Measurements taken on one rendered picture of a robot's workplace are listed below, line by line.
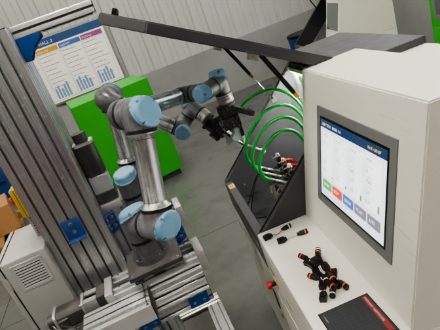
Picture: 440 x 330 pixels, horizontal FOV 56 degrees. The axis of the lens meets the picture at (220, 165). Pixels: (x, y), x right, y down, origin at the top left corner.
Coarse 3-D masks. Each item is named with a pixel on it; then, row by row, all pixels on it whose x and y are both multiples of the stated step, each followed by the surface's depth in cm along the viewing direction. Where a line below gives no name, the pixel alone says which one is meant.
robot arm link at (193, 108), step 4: (184, 104) 210; (188, 104) 209; (192, 104) 209; (196, 104) 210; (184, 108) 211; (188, 108) 210; (192, 108) 209; (196, 108) 208; (200, 108) 209; (184, 112) 211; (188, 112) 210; (192, 112) 209; (196, 112) 208; (188, 116) 210; (192, 116) 211; (196, 116) 209
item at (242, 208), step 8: (232, 192) 217; (232, 200) 228; (240, 200) 206; (240, 208) 199; (248, 208) 197; (240, 216) 216; (248, 216) 190; (248, 224) 187; (256, 224) 182; (256, 232) 175
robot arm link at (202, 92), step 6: (192, 84) 180; (198, 84) 174; (204, 84) 173; (210, 84) 174; (216, 84) 176; (192, 90) 174; (198, 90) 172; (204, 90) 171; (210, 90) 173; (216, 90) 176; (192, 96) 178; (198, 96) 173; (204, 96) 172; (210, 96) 174; (198, 102) 176
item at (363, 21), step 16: (320, 0) 541; (336, 0) 434; (352, 0) 423; (368, 0) 424; (384, 0) 425; (320, 16) 548; (336, 16) 438; (352, 16) 429; (368, 16) 430; (384, 16) 431; (304, 32) 554; (320, 32) 482; (336, 32) 445; (352, 32) 435; (368, 32) 436; (384, 32) 437
